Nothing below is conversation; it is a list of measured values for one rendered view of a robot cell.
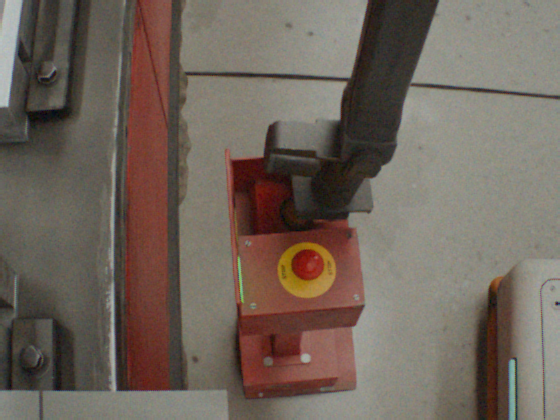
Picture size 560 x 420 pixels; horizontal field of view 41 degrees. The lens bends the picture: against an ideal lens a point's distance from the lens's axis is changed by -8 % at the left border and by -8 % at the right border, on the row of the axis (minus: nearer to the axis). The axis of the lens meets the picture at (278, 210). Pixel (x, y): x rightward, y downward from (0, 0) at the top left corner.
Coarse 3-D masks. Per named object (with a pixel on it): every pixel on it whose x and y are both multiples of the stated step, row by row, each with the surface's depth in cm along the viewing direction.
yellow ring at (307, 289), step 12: (288, 252) 100; (324, 252) 100; (288, 264) 100; (324, 264) 100; (288, 276) 99; (324, 276) 99; (288, 288) 99; (300, 288) 99; (312, 288) 99; (324, 288) 99
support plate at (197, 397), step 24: (0, 408) 71; (24, 408) 71; (48, 408) 71; (72, 408) 71; (96, 408) 71; (120, 408) 71; (144, 408) 72; (168, 408) 72; (192, 408) 72; (216, 408) 72
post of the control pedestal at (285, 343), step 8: (272, 336) 151; (280, 336) 144; (288, 336) 145; (296, 336) 145; (272, 344) 157; (280, 344) 151; (288, 344) 152; (296, 344) 152; (280, 352) 159; (288, 352) 159; (296, 352) 160
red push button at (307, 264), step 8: (296, 256) 97; (304, 256) 97; (312, 256) 97; (320, 256) 98; (296, 264) 97; (304, 264) 97; (312, 264) 97; (320, 264) 97; (296, 272) 97; (304, 272) 97; (312, 272) 97; (320, 272) 97; (304, 280) 97
